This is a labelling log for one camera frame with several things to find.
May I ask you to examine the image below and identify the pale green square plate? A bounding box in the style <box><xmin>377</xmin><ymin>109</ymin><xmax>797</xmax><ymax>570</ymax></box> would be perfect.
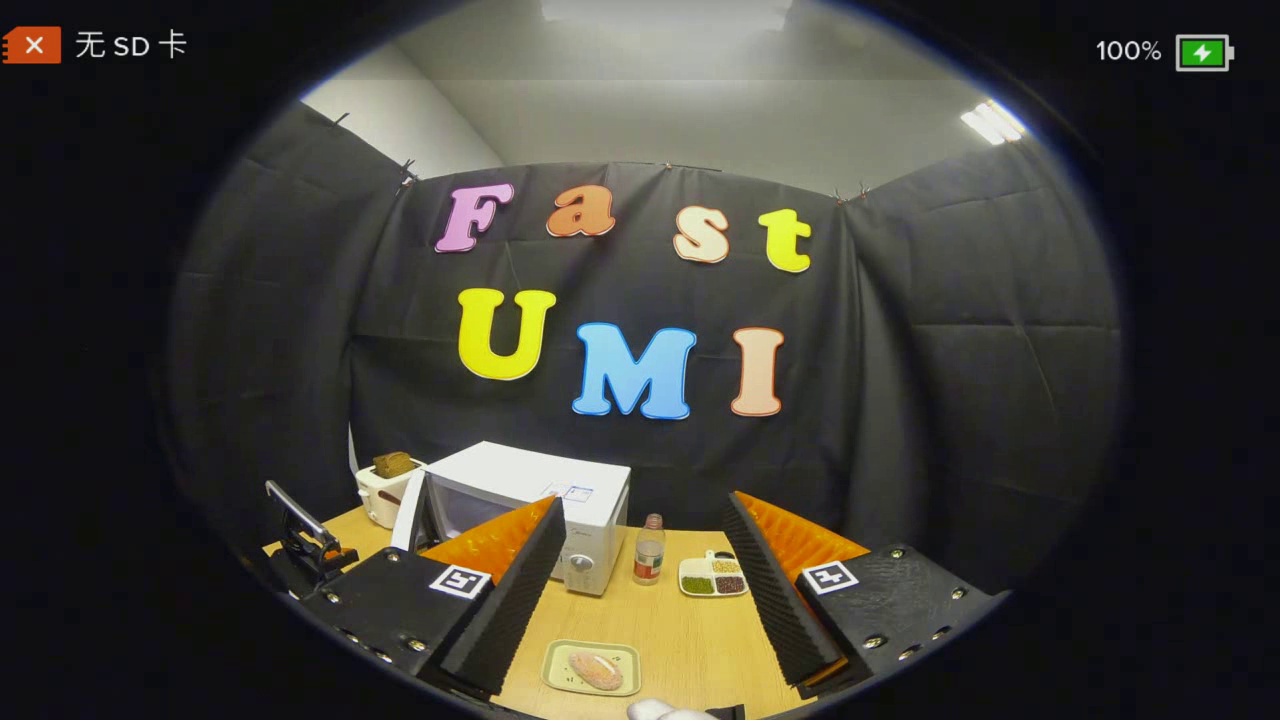
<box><xmin>541</xmin><ymin>640</ymin><xmax>642</xmax><ymax>698</ymax></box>

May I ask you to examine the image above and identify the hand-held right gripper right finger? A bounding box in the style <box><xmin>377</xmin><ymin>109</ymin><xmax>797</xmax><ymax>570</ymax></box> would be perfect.
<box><xmin>722</xmin><ymin>490</ymin><xmax>1006</xmax><ymax>701</ymax></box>

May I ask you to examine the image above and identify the white toaster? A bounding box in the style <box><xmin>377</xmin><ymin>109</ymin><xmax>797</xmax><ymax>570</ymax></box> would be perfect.
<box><xmin>355</xmin><ymin>460</ymin><xmax>426</xmax><ymax>529</ymax></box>

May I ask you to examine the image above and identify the ceiling light panel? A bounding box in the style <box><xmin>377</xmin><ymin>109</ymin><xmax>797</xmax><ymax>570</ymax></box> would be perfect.
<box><xmin>960</xmin><ymin>98</ymin><xmax>1028</xmax><ymax>146</ymax></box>

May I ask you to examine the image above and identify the black backdrop cloth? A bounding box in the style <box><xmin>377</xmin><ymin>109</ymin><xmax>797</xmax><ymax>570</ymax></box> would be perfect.
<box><xmin>165</xmin><ymin>100</ymin><xmax>1126</xmax><ymax>591</ymax></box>

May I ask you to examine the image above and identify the white microwave oven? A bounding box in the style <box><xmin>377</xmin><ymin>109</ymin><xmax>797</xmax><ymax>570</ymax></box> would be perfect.
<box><xmin>390</xmin><ymin>442</ymin><xmax>631</xmax><ymax>598</ymax></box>

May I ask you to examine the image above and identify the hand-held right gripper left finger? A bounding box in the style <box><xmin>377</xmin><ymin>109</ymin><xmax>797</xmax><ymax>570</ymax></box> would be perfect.
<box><xmin>300</xmin><ymin>495</ymin><xmax>568</xmax><ymax>701</ymax></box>

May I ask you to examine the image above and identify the white divided dish of beans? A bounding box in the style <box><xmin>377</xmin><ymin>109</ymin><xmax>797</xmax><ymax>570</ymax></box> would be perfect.
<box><xmin>678</xmin><ymin>550</ymin><xmax>749</xmax><ymax>599</ymax></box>

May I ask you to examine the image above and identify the brown food piece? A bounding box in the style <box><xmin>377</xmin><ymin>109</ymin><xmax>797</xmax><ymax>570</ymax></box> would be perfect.
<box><xmin>568</xmin><ymin>650</ymin><xmax>625</xmax><ymax>693</ymax></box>

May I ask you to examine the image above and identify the long ceiling light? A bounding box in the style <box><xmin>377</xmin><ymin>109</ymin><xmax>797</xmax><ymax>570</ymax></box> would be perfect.
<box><xmin>540</xmin><ymin>0</ymin><xmax>796</xmax><ymax>26</ymax></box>

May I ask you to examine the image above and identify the clear plastic bottle red label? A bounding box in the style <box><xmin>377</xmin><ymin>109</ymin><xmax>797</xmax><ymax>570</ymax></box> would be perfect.
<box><xmin>633</xmin><ymin>514</ymin><xmax>667</xmax><ymax>586</ymax></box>

